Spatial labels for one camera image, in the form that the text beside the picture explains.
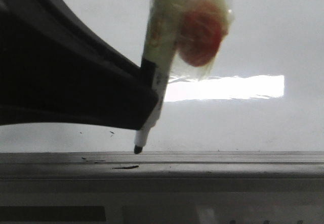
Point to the white whiteboard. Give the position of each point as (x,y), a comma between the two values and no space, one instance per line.
(260,113)

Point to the black white whiteboard marker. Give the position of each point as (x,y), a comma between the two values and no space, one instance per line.
(183,38)

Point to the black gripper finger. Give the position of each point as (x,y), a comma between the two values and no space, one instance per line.
(55,69)

